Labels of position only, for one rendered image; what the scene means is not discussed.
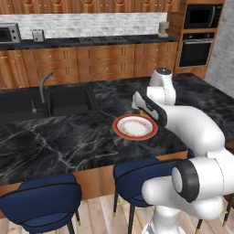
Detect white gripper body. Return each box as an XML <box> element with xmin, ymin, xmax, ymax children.
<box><xmin>131</xmin><ymin>90</ymin><xmax>144</xmax><ymax>112</ymax></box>

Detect red rimmed white plate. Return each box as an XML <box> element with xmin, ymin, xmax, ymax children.
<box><xmin>112</xmin><ymin>113</ymin><xmax>159</xmax><ymax>142</ymax></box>

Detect wooden base cupboards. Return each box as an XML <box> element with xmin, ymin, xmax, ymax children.
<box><xmin>0</xmin><ymin>41</ymin><xmax>179</xmax><ymax>90</ymax></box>

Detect black sink basin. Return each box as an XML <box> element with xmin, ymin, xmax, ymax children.
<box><xmin>0</xmin><ymin>86</ymin><xmax>99</xmax><ymax>121</ymax></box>

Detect black hob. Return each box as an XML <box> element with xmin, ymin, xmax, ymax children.
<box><xmin>78</xmin><ymin>36</ymin><xmax>128</xmax><ymax>45</ymax></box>

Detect black built-in oven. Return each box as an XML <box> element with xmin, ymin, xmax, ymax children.
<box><xmin>177</xmin><ymin>31</ymin><xmax>216</xmax><ymax>69</ymax></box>

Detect tall wooden oven cabinet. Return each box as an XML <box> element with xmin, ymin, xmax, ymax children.
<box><xmin>166</xmin><ymin>0</ymin><xmax>227</xmax><ymax>80</ymax></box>

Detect dark grey tap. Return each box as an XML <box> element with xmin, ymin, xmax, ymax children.
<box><xmin>38</xmin><ymin>70</ymin><xmax>55</xmax><ymax>116</ymax></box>

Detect black microwave oven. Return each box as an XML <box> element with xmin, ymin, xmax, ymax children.
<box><xmin>183</xmin><ymin>4</ymin><xmax>224</xmax><ymax>30</ymax></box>

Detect silver toaster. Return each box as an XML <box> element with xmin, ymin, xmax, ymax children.
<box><xmin>31</xmin><ymin>28</ymin><xmax>46</xmax><ymax>43</ymax></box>

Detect silver toaster oven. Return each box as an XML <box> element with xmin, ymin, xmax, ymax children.
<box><xmin>0</xmin><ymin>23</ymin><xmax>22</xmax><ymax>45</ymax></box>

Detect wooden wall cupboards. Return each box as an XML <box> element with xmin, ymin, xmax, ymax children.
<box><xmin>0</xmin><ymin>0</ymin><xmax>181</xmax><ymax>16</ymax></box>

